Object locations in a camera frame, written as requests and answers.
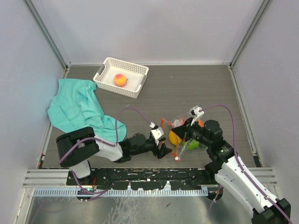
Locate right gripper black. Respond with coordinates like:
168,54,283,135
171,117,212,147

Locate yellow fake lemon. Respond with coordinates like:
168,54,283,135
168,131,182,145

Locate clear zip bag orange seal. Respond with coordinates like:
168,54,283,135
161,112,207,161

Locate fake peach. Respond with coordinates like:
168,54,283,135
114,73,128,87

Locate red fake apple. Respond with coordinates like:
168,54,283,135
173,119,185,127

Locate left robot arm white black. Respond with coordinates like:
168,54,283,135
56,126,172,185

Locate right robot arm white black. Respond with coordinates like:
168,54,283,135
172,118,291,224

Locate green fake fruit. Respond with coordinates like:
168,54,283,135
186,140,199,150

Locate orange fake orange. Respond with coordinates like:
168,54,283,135
198,119,204,127

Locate white perforated plastic basket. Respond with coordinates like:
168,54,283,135
93,57,149,98

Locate teal cloth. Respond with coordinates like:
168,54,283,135
47,78,127,143

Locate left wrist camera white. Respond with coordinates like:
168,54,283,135
149,122,166,146

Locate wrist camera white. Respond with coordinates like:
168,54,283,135
149,122,166,146
190,105,204,125

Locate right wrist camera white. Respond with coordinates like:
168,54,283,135
190,105,204,125

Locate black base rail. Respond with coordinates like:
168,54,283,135
79,168,218,190

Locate grey slotted cable duct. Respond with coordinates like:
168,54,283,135
33,187,208,197

